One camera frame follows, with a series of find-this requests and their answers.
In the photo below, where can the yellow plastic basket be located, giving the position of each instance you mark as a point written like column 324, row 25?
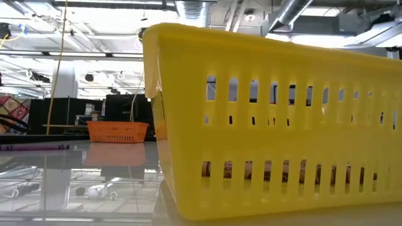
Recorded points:
column 282, row 141

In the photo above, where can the orange plastic basket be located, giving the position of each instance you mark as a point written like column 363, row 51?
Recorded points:
column 116, row 132

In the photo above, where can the brown crayon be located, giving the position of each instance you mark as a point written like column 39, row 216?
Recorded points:
column 318, row 174

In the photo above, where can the purple crayon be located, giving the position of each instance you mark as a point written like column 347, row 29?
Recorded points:
column 31, row 147

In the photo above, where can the black cabinet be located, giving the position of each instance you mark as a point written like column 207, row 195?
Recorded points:
column 122, row 106

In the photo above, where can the round ceiling light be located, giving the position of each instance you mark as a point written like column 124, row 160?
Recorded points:
column 249, row 15

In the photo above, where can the black ceiling dome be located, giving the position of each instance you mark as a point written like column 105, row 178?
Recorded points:
column 89, row 77

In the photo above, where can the colourful patterned cloth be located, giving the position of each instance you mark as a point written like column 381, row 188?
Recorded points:
column 14, row 105

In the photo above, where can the black ceiling box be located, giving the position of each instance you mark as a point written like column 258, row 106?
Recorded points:
column 4, row 30

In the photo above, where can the grey ribbed duct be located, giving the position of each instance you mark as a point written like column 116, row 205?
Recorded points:
column 193, row 9

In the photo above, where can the silver ventilation duct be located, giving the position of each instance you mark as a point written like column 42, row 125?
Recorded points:
column 289, row 12

